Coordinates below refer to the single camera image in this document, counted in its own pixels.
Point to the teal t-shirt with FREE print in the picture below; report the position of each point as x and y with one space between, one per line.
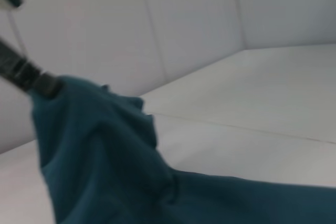
131 169

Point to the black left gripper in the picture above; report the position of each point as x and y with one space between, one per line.
15 66

